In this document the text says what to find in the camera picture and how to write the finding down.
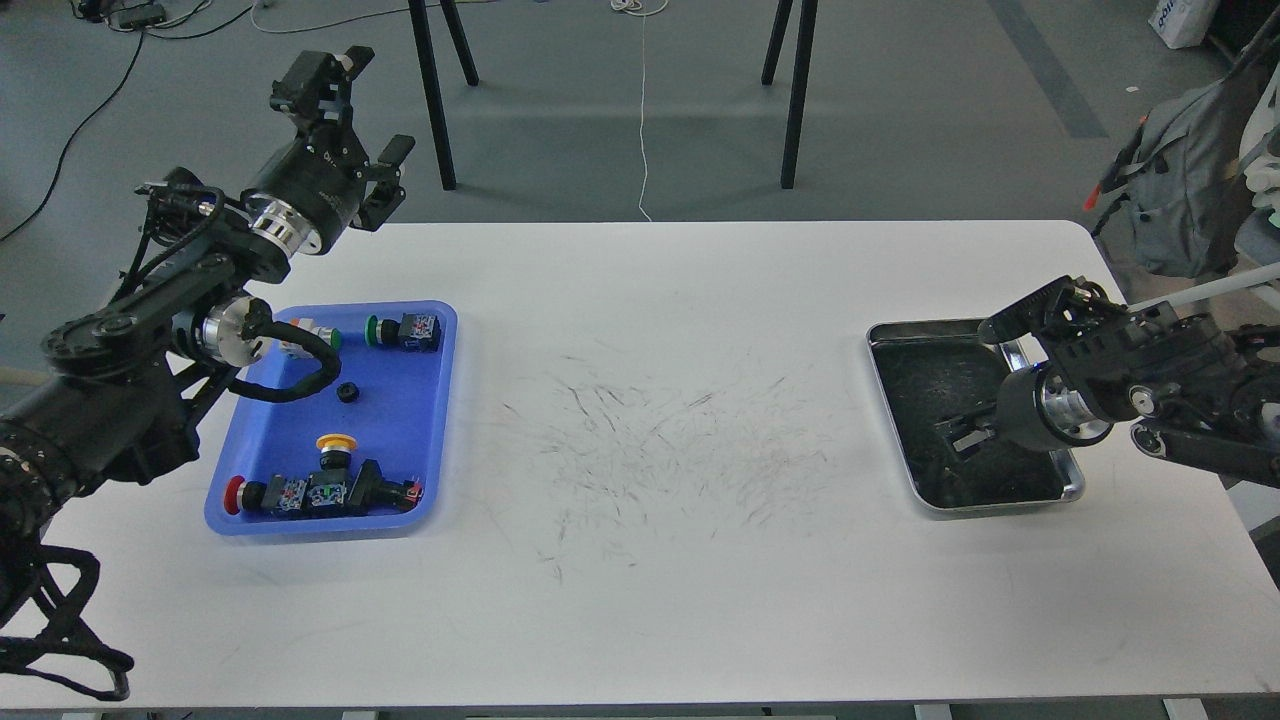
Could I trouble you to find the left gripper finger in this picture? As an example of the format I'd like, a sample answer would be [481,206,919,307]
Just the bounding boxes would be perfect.
[355,135,416,232]
[269,46,375,160]

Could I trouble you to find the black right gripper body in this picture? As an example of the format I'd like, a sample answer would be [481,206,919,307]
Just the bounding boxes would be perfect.
[995,365,1066,452]

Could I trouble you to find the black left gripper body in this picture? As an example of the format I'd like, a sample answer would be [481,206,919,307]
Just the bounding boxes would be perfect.
[239,135,369,256]

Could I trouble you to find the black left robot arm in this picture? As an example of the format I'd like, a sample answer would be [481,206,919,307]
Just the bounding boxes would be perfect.
[1,45,415,702]

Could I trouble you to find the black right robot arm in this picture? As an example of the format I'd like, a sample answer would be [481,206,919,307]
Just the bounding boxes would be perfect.
[933,275,1279,488]

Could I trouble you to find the silver metal tray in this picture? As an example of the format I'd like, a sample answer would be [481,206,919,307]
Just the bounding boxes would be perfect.
[867,318,1085,519]

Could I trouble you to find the left black table legs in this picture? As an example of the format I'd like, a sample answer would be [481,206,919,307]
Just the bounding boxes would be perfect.
[408,0,480,191]

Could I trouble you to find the black table legs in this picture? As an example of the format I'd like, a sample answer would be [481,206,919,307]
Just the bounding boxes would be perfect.
[760,1,819,190]
[408,0,480,191]

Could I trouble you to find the green black push button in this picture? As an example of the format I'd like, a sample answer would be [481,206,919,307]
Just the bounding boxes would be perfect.
[364,313,443,354]

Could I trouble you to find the orange white push button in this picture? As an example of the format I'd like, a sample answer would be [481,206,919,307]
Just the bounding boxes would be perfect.
[276,318,346,357]

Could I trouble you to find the blue plastic tray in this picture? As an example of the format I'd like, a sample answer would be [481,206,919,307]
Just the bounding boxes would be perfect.
[204,300,460,536]

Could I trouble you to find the yellow mushroom push button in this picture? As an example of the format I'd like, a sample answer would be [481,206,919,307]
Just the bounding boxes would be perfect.
[315,433,358,475]

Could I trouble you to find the grey backpack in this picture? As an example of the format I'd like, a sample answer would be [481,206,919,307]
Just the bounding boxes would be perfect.
[1085,61,1277,279]

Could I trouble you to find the red push button assembly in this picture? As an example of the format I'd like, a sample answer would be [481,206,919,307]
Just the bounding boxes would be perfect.
[221,459,425,520]

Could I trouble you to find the white box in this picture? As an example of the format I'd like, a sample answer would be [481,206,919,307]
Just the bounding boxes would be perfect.
[1148,0,1220,50]

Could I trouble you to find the right black table legs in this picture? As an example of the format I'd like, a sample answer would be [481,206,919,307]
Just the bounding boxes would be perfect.
[760,1,819,190]

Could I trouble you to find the black floor cable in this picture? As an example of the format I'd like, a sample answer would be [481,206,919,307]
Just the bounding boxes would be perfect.
[0,0,256,243]

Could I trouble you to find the white floor cable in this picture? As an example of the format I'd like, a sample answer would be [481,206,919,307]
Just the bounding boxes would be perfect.
[611,0,669,223]

